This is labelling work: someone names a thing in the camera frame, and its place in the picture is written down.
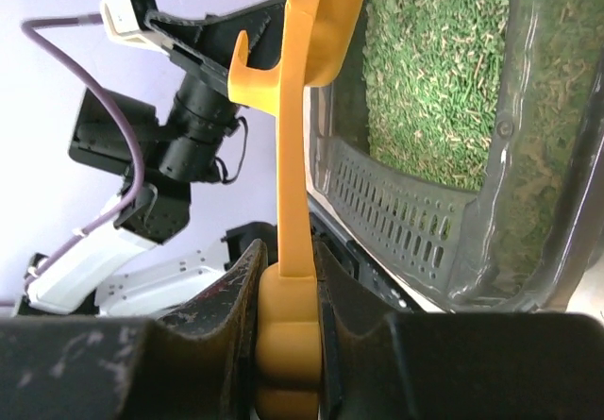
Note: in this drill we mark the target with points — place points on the dark grey litter box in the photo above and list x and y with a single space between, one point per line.
525 239

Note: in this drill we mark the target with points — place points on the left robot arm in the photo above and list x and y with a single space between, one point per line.
159 163

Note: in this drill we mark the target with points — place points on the green cat litter pellets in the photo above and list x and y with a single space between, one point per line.
432 70

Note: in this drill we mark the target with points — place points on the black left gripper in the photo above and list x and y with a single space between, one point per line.
204 48

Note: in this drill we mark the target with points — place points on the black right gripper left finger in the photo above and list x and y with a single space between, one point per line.
193 363

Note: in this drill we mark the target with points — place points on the yellow litter scoop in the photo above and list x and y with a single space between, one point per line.
315 38

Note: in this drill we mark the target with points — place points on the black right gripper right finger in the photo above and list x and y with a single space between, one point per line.
383 363

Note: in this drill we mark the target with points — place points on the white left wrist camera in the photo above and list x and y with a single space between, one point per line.
124 23

